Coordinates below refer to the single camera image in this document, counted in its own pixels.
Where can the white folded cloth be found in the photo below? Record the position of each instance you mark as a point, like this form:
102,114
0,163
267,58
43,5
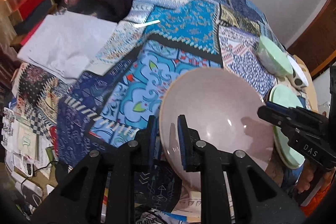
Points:
64,44

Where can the blue patchwork tablecloth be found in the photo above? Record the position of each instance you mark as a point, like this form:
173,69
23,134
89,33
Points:
125,82

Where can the right hand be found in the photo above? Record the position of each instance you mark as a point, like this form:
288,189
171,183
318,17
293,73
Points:
307,176

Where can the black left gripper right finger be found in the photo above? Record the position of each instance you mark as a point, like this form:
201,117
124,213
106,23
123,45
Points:
234,189

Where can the mint green plate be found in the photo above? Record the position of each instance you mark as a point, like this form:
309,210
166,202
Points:
284,96

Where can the red box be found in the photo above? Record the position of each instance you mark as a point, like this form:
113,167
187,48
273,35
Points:
25,8

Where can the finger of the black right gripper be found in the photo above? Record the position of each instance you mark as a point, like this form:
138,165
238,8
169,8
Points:
275,114

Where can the mint green bowl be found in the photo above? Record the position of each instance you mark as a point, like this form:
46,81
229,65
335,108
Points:
273,58

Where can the white black-dotted bowl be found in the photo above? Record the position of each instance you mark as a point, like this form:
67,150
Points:
297,78

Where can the pink bowl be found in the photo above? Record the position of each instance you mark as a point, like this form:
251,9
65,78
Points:
223,109

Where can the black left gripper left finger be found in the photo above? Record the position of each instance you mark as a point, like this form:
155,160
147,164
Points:
79,197

